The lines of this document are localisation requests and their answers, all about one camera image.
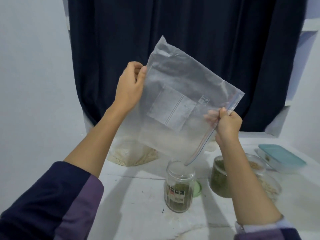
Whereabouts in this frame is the person's left hand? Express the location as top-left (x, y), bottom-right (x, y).
top-left (112, 61), bottom-right (148, 116)

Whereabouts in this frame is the clear bag with green beans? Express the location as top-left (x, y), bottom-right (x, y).
top-left (116, 36), bottom-right (246, 166)

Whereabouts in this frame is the green round lid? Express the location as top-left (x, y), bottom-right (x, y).
top-left (192, 180), bottom-right (203, 198)

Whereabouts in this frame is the teal lidded plastic container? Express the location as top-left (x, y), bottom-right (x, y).
top-left (258, 143), bottom-right (307, 174)

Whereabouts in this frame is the person's right hand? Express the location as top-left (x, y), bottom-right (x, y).
top-left (203, 108), bottom-right (243, 148)

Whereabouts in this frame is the clear bag with cream grains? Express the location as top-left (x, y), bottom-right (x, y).
top-left (107, 139), bottom-right (160, 167)

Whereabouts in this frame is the person's right forearm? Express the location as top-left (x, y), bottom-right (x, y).
top-left (217, 140), bottom-right (303, 240)

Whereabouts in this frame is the transparent jar blue lid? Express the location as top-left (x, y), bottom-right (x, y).
top-left (205, 141), bottom-right (219, 152)

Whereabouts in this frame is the pile of yellow soybeans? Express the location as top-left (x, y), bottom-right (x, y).
top-left (249, 160), bottom-right (263, 171)

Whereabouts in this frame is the dark navy curtain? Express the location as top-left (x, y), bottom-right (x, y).
top-left (67, 0), bottom-right (308, 132)

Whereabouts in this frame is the person's left forearm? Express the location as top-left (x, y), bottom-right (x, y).
top-left (0, 105), bottom-right (128, 240)

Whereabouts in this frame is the pile of green beans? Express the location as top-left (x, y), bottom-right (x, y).
top-left (166, 158), bottom-right (232, 213)

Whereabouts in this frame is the transparent jar green lid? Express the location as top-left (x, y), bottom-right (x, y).
top-left (164, 160), bottom-right (197, 213)

